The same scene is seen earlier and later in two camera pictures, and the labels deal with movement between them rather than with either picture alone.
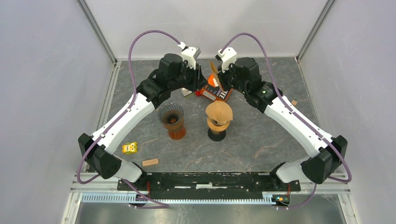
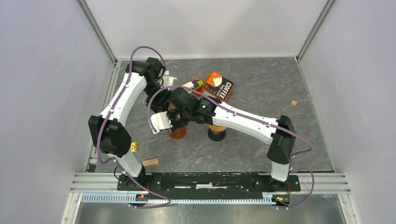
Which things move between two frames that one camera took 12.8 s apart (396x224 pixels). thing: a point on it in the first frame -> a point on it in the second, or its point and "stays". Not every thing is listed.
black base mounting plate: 207,183 stays
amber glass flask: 178,135 stays
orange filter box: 212,91 stays
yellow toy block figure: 130,148 stays
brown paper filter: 214,68 -> 171,107
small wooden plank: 150,162 stays
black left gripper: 199,80 -> 160,105
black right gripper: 222,76 -> 170,114
